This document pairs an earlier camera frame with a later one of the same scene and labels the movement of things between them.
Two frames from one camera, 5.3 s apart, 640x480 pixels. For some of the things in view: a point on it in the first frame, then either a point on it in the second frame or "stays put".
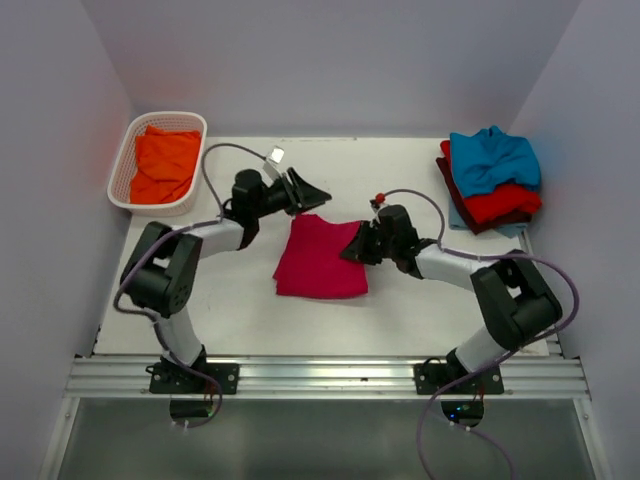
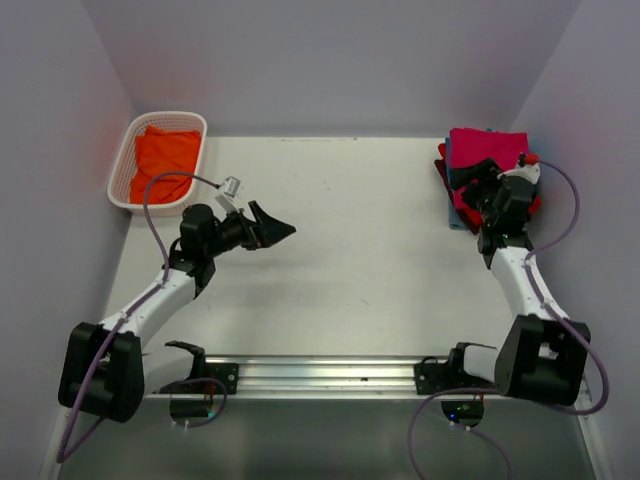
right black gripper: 357,250 to 484,173
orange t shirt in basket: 163,165 stays put
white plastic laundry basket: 120,184 stays put
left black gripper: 299,194 to 266,230
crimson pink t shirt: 311,262 to 468,146
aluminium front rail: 324,376 stays put
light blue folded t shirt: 455,221 stays put
